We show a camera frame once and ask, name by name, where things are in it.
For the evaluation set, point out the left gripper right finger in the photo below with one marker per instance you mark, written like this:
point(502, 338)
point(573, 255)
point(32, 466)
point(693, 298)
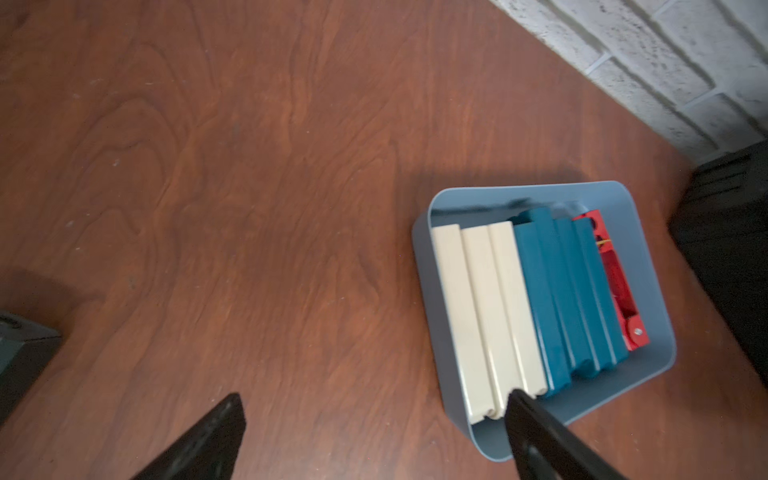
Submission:
point(543, 448)

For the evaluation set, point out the black plastic toolbox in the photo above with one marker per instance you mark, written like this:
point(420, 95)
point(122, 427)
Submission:
point(720, 227)

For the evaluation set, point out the dark grey corner block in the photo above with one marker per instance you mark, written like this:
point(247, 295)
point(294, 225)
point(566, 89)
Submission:
point(26, 349)

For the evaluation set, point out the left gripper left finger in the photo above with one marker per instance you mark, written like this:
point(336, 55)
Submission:
point(208, 450)

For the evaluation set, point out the beige block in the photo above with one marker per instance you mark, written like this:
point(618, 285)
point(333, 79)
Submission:
point(501, 356)
point(518, 309)
point(462, 317)

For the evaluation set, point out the teal block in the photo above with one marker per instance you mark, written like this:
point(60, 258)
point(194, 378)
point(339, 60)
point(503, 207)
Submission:
point(582, 288)
point(603, 323)
point(581, 357)
point(553, 350)

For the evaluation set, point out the red pruning pliers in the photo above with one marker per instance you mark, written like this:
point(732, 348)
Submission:
point(631, 324)

